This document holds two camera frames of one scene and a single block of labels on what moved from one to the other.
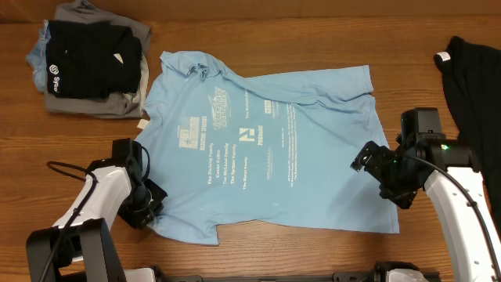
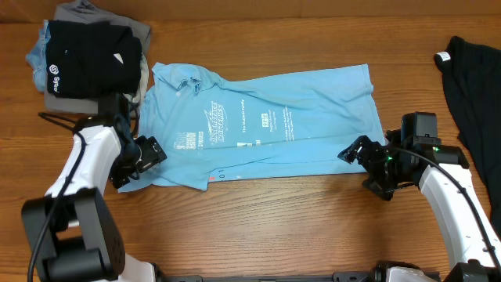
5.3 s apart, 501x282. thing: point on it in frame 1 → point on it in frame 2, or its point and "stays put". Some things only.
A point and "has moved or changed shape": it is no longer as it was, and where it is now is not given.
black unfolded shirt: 472,77 stays put
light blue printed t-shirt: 269,156 has moved or changed shape
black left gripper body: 140,207 → 138,156
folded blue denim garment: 37,58 stays put
